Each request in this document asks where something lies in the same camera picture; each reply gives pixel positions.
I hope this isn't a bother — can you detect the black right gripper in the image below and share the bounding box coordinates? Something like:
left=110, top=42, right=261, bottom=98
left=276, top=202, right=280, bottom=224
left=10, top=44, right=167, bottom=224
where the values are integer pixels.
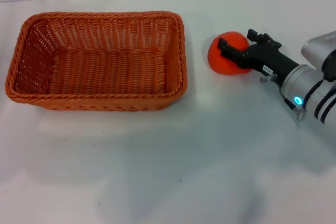
left=218, top=28, right=300, bottom=80

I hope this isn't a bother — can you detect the orange-red round fruit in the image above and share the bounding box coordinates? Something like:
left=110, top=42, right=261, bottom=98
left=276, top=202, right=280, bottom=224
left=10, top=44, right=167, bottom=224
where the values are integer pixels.
left=207, top=31, right=253, bottom=75

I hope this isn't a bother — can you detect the orange woven rectangular basket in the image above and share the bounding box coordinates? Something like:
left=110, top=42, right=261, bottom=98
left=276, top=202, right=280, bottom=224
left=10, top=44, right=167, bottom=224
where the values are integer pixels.
left=4, top=11, right=190, bottom=112

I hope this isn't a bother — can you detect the small metal connector fitting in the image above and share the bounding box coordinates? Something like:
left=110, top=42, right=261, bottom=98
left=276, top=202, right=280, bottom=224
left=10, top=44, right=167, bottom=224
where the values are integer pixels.
left=259, top=74, right=278, bottom=83

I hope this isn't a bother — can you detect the black cable with metal plug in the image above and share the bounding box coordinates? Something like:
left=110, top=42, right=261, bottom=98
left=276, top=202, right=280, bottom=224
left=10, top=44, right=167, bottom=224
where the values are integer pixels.
left=279, top=87, right=308, bottom=121

